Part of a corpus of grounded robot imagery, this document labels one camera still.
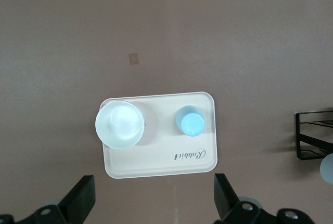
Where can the small brown tape patch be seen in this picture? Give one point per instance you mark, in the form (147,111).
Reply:
(134,59)

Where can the wide white cup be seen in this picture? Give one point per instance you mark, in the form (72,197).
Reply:
(119,125)

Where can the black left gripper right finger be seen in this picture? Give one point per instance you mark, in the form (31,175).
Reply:
(223,195)

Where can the beige tray with Rabbit print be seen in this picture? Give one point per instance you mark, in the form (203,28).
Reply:
(161,156)

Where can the grey cup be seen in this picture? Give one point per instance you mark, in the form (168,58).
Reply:
(328,168)

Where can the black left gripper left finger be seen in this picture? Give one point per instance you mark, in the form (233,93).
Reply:
(80,198)

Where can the light blue cup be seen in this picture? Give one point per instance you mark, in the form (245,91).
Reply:
(191,122)

